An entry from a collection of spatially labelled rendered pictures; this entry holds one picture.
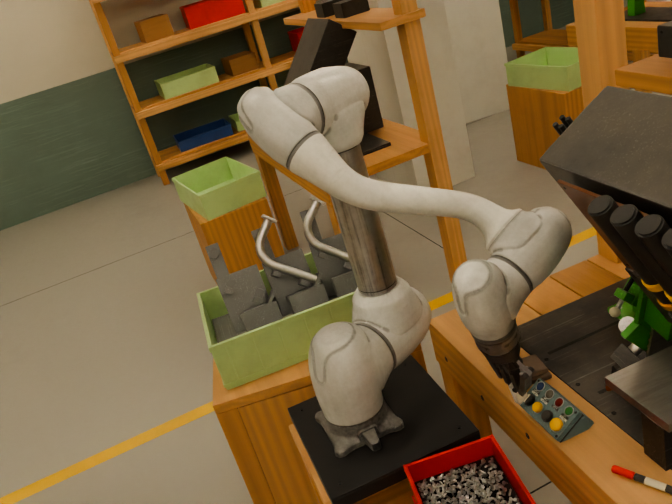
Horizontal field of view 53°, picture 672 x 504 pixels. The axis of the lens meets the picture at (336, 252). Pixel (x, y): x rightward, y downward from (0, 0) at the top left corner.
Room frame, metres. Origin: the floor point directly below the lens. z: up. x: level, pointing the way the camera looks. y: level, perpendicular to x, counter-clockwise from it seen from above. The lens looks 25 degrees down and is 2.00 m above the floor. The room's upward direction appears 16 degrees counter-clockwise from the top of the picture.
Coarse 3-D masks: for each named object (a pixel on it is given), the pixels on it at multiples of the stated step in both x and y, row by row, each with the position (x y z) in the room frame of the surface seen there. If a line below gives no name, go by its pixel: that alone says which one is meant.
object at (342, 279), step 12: (312, 228) 2.22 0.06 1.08; (324, 240) 2.20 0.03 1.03; (336, 240) 2.20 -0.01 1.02; (312, 252) 2.19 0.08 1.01; (324, 264) 2.17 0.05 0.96; (336, 264) 2.17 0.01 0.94; (324, 276) 2.15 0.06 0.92; (336, 276) 2.13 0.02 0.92; (348, 276) 2.10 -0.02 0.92; (336, 288) 2.08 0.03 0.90; (348, 288) 2.08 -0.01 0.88
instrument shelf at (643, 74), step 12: (648, 60) 1.53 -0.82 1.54; (660, 60) 1.50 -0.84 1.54; (624, 72) 1.50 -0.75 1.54; (636, 72) 1.46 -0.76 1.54; (648, 72) 1.44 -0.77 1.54; (660, 72) 1.41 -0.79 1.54; (624, 84) 1.50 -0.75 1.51; (636, 84) 1.46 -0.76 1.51; (648, 84) 1.43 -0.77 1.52; (660, 84) 1.39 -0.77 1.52
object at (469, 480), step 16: (464, 448) 1.15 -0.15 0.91; (480, 448) 1.16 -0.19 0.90; (496, 448) 1.13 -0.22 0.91; (416, 464) 1.15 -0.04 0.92; (432, 464) 1.15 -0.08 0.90; (448, 464) 1.15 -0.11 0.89; (464, 464) 1.15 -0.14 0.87; (480, 464) 1.12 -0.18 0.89; (496, 464) 1.12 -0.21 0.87; (416, 480) 1.14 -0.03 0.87; (432, 480) 1.13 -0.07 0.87; (448, 480) 1.11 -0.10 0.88; (464, 480) 1.09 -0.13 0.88; (480, 480) 1.09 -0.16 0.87; (496, 480) 1.07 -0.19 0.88; (512, 480) 1.05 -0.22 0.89; (416, 496) 1.05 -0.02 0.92; (432, 496) 1.08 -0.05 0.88; (448, 496) 1.07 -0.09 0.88; (464, 496) 1.06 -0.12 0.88; (480, 496) 1.05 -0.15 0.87; (496, 496) 1.03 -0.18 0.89; (512, 496) 1.03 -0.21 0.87; (528, 496) 0.97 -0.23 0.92
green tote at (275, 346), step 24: (312, 264) 2.29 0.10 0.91; (216, 288) 2.23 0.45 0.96; (216, 312) 2.22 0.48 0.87; (312, 312) 1.87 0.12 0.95; (336, 312) 1.89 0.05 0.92; (240, 336) 1.84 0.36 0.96; (264, 336) 1.85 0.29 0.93; (288, 336) 1.86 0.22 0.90; (312, 336) 1.87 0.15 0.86; (216, 360) 1.82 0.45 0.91; (240, 360) 1.83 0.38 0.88; (264, 360) 1.85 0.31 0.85; (288, 360) 1.85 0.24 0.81; (240, 384) 1.83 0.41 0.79
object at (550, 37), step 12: (516, 0) 8.01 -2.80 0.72; (516, 12) 8.01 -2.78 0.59; (516, 24) 8.00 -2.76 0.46; (516, 36) 8.02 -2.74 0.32; (528, 36) 8.10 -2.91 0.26; (540, 36) 7.92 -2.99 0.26; (552, 36) 7.74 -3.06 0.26; (564, 36) 7.58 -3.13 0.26; (516, 48) 7.98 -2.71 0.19; (528, 48) 7.76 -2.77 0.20; (540, 48) 7.55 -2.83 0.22
